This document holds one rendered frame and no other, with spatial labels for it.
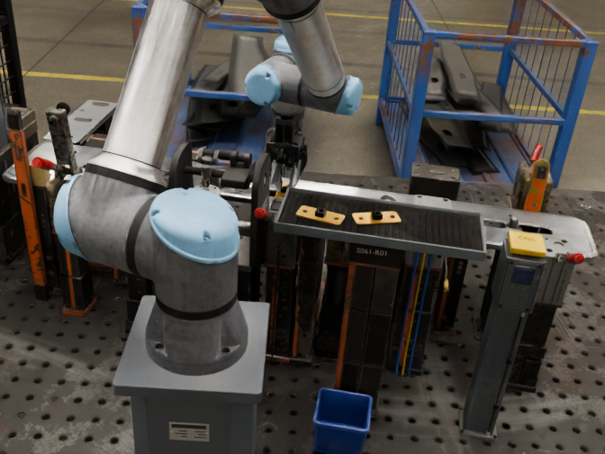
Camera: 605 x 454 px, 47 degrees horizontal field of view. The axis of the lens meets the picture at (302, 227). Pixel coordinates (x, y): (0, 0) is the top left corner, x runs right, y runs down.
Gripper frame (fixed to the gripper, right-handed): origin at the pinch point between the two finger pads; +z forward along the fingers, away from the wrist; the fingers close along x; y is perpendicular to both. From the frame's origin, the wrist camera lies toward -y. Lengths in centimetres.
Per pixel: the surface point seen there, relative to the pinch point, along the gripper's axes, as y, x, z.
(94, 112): -32, -61, 3
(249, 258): 26.9, -2.2, 3.1
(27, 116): -12, -70, -3
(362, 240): 40.2, 20.4, -13.6
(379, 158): -239, 18, 104
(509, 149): -238, 90, 88
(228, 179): 25.2, -7.4, -13.5
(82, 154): -6, -53, 2
